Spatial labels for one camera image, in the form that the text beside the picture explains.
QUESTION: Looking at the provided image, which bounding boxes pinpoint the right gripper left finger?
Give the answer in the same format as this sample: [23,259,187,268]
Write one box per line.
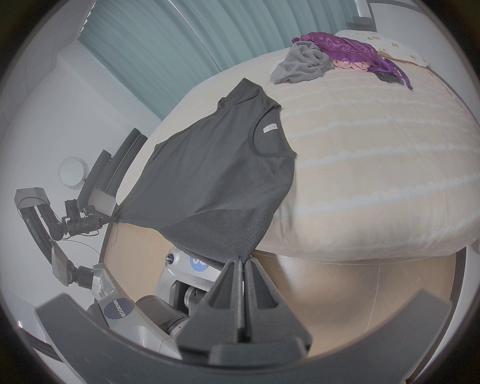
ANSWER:
[176,258,244,347]

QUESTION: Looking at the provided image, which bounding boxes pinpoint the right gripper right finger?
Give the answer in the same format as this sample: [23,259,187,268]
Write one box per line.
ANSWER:
[244,258,313,347]

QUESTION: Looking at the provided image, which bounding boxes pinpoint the black T-shirt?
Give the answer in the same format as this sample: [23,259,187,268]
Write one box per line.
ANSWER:
[112,78,298,267]

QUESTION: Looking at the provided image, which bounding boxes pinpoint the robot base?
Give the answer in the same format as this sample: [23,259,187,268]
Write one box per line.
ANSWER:
[88,245,227,361]

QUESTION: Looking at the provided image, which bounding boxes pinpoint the bed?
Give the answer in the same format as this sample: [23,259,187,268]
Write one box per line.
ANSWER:
[140,0,480,263]

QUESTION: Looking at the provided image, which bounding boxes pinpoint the round white mirror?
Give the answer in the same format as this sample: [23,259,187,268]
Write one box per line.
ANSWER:
[58,157,86,188]

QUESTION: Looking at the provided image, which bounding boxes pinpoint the black chest of drawers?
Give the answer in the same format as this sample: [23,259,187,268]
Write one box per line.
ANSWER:
[77,128,149,218]

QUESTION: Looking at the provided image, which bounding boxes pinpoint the blue-green curtain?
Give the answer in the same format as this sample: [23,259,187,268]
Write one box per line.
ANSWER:
[169,0,366,72]
[77,0,222,121]

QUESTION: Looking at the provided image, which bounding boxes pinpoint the grey garment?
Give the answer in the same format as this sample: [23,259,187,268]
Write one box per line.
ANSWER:
[271,41,335,85]

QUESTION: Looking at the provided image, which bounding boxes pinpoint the pink garment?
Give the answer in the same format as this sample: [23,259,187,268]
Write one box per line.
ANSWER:
[333,58,372,73]

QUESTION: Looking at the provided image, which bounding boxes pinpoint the small black garment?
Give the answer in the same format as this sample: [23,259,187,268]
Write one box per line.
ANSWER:
[375,71,404,84]

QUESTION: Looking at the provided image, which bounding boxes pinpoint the purple satin garment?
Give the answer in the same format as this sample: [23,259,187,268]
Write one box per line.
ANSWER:
[292,32,414,91]

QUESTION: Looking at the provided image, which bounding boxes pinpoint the white printed pillow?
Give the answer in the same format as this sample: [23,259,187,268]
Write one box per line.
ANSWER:
[335,30,430,67]

